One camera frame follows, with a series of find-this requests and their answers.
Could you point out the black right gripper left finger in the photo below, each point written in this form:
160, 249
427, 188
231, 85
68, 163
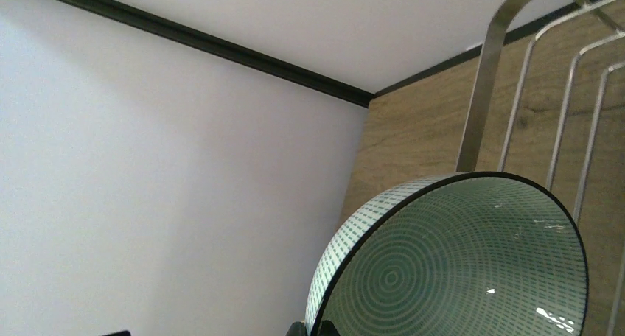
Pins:
119, 333

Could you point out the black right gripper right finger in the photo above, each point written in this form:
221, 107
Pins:
298, 328

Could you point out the pale green glass bowl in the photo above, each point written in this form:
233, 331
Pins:
471, 253

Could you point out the black aluminium frame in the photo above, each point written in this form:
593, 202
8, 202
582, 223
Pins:
187, 36

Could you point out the metal wire dish rack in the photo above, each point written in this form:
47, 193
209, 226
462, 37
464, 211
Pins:
548, 103

